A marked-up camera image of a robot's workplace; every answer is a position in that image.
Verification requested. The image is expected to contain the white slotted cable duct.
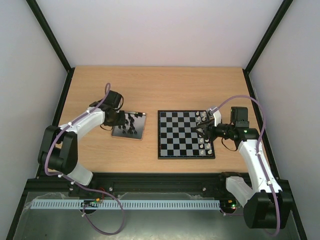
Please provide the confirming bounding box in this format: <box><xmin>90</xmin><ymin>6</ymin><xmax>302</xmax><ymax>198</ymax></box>
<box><xmin>30</xmin><ymin>199</ymin><xmax>221</xmax><ymax>211</ymax></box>

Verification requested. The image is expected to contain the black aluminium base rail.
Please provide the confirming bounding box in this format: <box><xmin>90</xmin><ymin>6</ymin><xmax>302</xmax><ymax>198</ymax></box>
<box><xmin>23</xmin><ymin>172</ymin><xmax>233</xmax><ymax>200</ymax></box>

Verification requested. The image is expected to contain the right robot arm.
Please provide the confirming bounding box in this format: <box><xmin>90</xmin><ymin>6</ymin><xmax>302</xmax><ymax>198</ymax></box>
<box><xmin>194</xmin><ymin>106</ymin><xmax>293</xmax><ymax>230</ymax></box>

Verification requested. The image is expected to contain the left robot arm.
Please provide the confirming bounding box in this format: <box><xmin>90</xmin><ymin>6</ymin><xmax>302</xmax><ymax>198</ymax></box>
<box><xmin>38</xmin><ymin>90</ymin><xmax>125</xmax><ymax>186</ymax></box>

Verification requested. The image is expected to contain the metal tray wooden rim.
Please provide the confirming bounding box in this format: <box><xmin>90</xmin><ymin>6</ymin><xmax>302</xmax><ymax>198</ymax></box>
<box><xmin>111</xmin><ymin>111</ymin><xmax>147</xmax><ymax>141</ymax></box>

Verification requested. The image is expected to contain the black white chessboard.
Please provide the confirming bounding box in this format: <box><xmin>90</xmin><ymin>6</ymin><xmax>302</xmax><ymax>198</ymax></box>
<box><xmin>157</xmin><ymin>110</ymin><xmax>216</xmax><ymax>160</ymax></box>

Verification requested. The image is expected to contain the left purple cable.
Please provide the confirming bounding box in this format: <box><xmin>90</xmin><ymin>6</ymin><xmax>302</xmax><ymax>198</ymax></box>
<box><xmin>44</xmin><ymin>82</ymin><xmax>126</xmax><ymax>236</ymax></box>

